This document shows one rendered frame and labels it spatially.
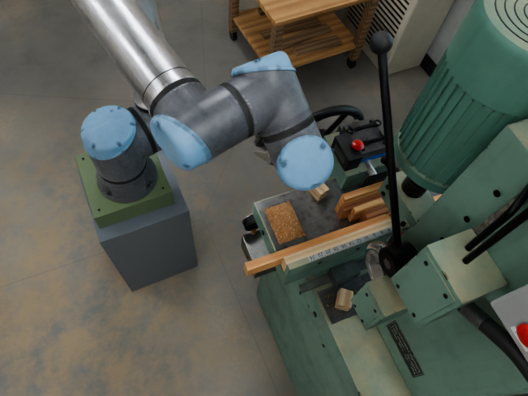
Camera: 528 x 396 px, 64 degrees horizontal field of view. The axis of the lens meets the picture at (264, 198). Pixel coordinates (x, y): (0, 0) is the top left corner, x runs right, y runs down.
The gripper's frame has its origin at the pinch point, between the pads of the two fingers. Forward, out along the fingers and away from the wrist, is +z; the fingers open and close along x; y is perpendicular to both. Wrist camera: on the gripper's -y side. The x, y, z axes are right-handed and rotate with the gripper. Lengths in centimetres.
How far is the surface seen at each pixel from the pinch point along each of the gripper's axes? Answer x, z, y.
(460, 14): -86, 133, -89
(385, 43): -21.0, -35.7, -0.6
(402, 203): 1.7, -17.9, -26.3
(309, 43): -40, 149, -23
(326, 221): 15.1, -3.8, -18.6
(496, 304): 4, -57, -21
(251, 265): 28.0, -15.2, -2.7
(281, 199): 15.2, 1.1, -7.0
